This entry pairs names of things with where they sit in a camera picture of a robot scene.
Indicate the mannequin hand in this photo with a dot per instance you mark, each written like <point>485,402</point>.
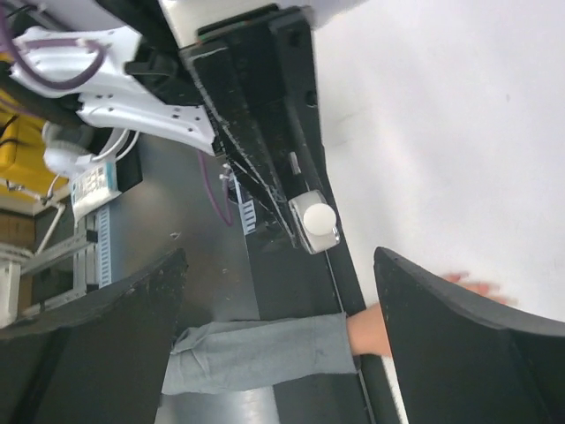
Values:
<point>367,331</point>

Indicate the white power adapter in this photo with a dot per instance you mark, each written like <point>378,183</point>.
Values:
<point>99,163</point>

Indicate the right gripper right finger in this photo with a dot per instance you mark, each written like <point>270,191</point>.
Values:
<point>463,358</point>

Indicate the grey sleeved forearm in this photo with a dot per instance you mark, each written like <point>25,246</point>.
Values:
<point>222,357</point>

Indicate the yellow case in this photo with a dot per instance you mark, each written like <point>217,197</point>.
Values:
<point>22,151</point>

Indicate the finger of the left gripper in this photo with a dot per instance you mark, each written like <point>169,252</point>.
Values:
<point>294,30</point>
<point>251,96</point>

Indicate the clear nail polish bottle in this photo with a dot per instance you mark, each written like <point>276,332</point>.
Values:
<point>316,221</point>

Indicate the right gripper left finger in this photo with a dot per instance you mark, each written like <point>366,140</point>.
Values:
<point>98,359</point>

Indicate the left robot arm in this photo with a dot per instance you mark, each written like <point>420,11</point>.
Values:
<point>130,77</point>

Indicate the left white cable duct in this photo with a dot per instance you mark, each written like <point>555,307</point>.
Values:
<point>245,204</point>

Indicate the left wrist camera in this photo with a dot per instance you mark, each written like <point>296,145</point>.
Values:
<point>246,22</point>

